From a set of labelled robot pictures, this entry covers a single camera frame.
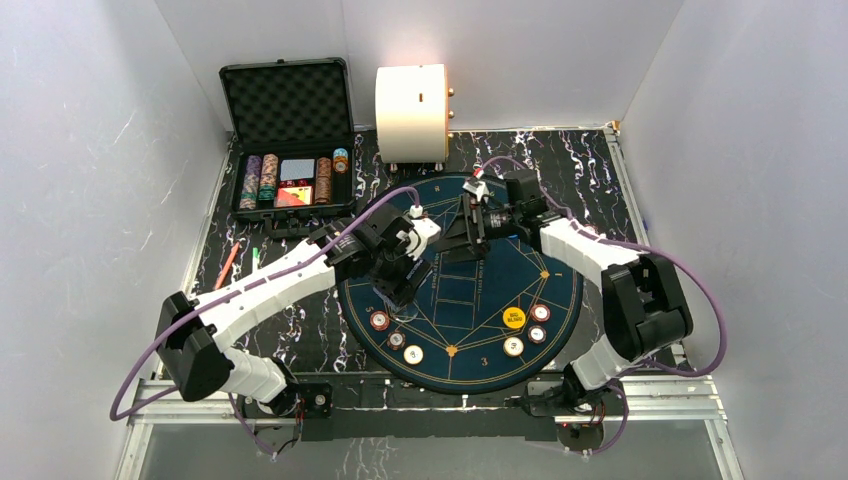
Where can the orange pen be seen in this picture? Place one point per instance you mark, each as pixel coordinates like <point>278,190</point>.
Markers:
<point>226,266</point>

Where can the green white pen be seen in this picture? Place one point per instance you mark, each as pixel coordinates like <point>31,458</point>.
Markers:
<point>255,260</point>

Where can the red chips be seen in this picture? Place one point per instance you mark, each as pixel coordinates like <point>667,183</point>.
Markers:
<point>540,313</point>
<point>379,320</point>

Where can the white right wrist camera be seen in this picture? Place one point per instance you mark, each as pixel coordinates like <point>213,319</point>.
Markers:
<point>476,187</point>

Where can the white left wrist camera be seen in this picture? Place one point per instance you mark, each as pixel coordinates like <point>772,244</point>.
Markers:
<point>424,232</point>

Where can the yellow chips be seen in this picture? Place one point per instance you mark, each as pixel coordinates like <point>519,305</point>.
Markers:
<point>413,355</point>
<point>513,347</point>

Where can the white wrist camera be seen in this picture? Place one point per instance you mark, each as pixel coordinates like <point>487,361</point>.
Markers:
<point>424,232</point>
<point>476,187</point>

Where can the card deck in case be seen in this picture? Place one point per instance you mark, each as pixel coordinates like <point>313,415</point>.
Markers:
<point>296,169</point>

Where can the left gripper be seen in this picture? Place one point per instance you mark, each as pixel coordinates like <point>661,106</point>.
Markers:
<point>400,276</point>

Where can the brown chip row in case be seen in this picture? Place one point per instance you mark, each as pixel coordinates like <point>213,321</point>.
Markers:
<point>323,181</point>

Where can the black chip carrying case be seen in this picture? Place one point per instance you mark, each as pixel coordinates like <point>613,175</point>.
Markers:
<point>293,109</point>

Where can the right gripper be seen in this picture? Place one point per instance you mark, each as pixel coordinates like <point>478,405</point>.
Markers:
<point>458,239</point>

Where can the red card box in case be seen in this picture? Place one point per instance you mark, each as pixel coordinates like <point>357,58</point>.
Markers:
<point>295,196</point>

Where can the clear dealer button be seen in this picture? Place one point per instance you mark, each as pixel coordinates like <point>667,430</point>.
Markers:
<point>406,314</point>

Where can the yellow big blind button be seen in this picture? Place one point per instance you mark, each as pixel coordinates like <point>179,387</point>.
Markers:
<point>514,318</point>

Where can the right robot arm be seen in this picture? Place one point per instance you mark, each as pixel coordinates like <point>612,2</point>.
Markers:
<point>644,306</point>

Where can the brown chips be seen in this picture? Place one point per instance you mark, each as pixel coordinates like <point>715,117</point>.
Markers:
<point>536,334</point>
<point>396,340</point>

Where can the aluminium frame rail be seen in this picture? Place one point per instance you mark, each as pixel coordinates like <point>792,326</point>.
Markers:
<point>657,396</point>

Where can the orange blue chip stack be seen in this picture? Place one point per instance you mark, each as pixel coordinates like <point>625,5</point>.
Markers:
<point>341,160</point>

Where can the round blue poker mat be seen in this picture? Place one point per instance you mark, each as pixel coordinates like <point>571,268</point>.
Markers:
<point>459,324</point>

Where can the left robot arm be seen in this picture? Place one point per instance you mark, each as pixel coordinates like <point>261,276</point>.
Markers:
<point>199,352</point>

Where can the white cylindrical device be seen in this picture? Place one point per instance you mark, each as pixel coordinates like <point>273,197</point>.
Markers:
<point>412,114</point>

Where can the pink green chip row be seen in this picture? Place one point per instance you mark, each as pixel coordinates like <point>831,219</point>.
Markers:
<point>268,178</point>

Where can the purple chip row in case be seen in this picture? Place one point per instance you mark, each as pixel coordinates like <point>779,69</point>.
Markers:
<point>250,184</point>

